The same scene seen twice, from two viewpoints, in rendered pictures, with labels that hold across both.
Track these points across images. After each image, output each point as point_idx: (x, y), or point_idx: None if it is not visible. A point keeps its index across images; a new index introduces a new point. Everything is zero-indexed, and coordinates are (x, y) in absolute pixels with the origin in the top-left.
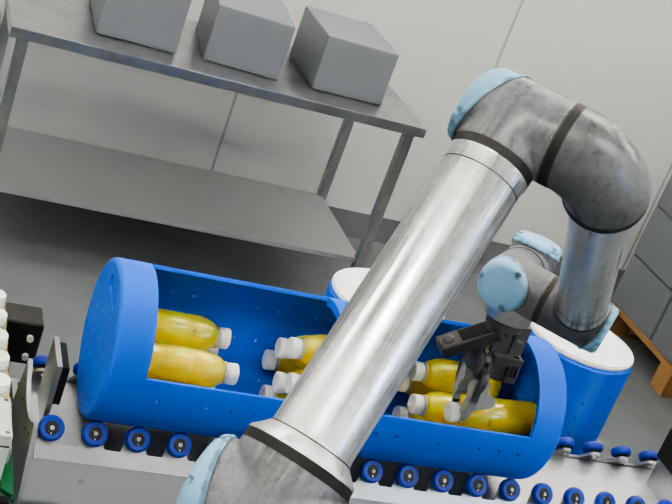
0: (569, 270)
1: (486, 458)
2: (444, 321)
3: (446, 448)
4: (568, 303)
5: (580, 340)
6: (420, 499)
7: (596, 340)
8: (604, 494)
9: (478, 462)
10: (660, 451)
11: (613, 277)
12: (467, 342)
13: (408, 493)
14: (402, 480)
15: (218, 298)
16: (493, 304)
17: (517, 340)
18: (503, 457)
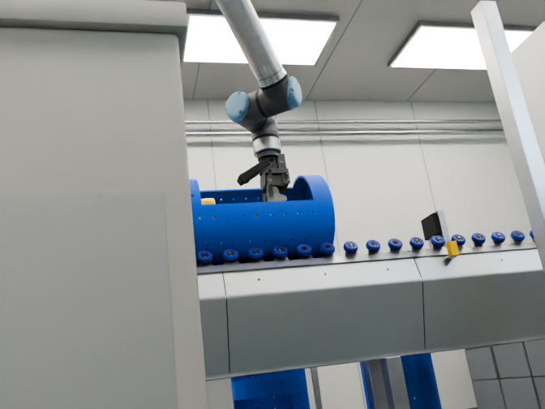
0: (229, 17)
1: (294, 220)
2: (246, 189)
3: (264, 217)
4: (252, 57)
5: (283, 95)
6: (271, 264)
7: (289, 87)
8: (391, 238)
9: (292, 226)
10: (424, 235)
11: (253, 12)
12: (251, 168)
13: (261, 263)
14: (251, 253)
15: None
16: (236, 114)
17: (279, 161)
18: (304, 217)
